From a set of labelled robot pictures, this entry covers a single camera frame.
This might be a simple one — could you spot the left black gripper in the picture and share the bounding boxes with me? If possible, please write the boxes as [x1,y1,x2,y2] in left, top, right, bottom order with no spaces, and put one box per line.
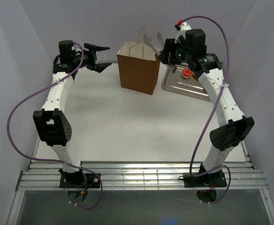
[72,44,112,74]

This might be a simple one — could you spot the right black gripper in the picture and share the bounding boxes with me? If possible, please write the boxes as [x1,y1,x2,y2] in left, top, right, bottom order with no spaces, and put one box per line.
[158,38,192,65]

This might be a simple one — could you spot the red strawberry tart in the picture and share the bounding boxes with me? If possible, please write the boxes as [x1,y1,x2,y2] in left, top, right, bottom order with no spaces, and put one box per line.
[182,68,193,79]

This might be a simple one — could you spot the metal tongs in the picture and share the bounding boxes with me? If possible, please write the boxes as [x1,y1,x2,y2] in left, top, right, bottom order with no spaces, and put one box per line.
[142,32,166,56]

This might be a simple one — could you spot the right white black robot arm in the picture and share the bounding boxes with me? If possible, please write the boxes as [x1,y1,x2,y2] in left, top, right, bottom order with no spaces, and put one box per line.
[159,27,254,186]

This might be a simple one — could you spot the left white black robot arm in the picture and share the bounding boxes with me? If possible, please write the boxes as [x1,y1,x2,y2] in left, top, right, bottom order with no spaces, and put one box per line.
[33,40,110,188]

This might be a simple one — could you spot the brown paper bag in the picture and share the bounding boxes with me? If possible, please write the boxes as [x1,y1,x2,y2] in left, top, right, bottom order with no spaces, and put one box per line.
[117,25,162,96]

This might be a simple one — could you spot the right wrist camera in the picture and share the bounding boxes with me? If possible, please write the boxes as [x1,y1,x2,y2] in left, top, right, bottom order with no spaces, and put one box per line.
[175,21,192,43]

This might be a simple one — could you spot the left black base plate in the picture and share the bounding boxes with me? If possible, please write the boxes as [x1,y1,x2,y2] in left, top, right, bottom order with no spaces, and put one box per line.
[59,173,100,188]

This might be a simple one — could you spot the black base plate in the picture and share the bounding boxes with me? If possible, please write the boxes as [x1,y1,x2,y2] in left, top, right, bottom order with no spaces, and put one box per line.
[178,172,227,188]
[59,173,100,188]

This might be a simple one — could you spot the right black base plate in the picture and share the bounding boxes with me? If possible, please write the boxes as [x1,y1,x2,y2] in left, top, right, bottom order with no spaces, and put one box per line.
[178,172,227,188]

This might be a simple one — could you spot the aluminium rail frame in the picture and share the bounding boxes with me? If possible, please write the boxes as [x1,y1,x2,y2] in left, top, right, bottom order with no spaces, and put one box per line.
[16,161,268,191]

